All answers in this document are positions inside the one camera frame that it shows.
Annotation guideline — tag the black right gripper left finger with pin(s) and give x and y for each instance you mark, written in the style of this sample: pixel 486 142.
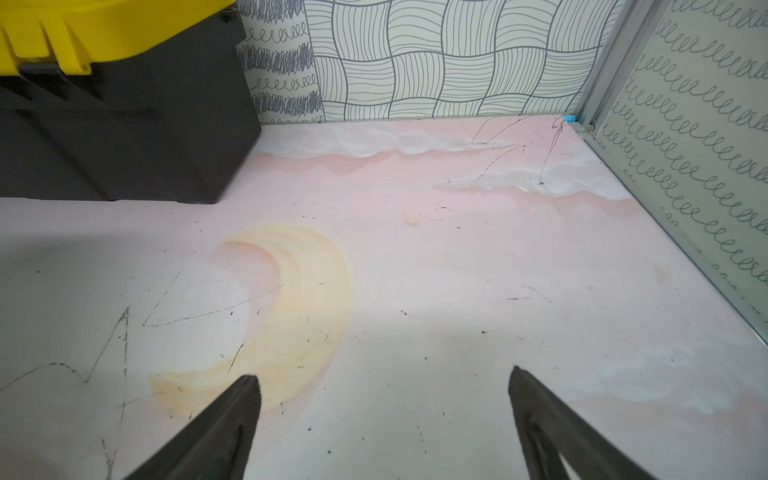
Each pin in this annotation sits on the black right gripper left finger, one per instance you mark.
pixel 214 445

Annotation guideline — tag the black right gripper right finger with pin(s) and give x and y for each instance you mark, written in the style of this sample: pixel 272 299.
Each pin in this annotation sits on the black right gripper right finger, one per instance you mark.
pixel 555 439

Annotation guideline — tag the yellow and black toolbox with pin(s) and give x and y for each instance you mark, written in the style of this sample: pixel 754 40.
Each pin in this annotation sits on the yellow and black toolbox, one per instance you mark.
pixel 123 100

